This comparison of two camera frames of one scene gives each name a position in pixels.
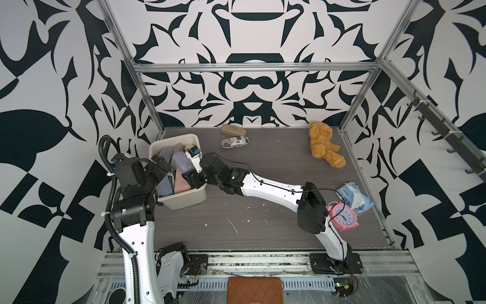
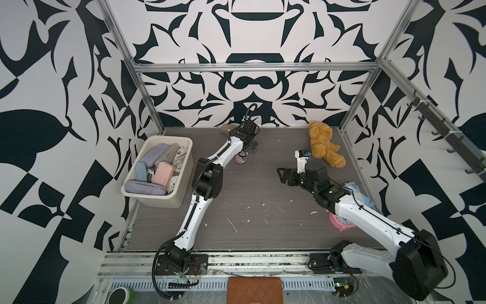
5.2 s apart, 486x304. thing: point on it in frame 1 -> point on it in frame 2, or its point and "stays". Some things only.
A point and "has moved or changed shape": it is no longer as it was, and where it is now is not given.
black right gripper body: [196, 177] -> [300, 180]
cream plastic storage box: [182, 152] has moved or changed shape
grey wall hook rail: [468, 156] stays
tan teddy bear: [321, 134] stays
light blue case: [164, 187] has moved or changed shape
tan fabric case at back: [233, 130] stays
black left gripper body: [155, 177] -> [252, 147]
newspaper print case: [233, 142] has moved or changed shape
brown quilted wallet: [254, 290] stays
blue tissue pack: [354, 197] stays
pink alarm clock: [346, 220] stays
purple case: [181, 161] has moved or changed shape
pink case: [181, 183] has moved or changed shape
